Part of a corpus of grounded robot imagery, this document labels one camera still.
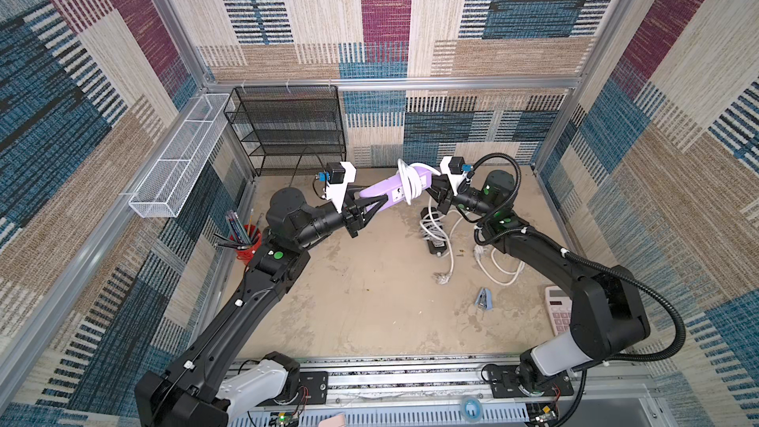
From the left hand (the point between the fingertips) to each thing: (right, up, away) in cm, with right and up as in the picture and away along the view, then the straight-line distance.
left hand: (382, 194), depth 62 cm
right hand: (+11, +4, +16) cm, 19 cm away
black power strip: (+16, -16, +32) cm, 40 cm away
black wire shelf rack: (-37, +27, +44) cm, 64 cm away
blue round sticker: (+21, -51, +9) cm, 56 cm away
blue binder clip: (+29, -29, +23) cm, 47 cm away
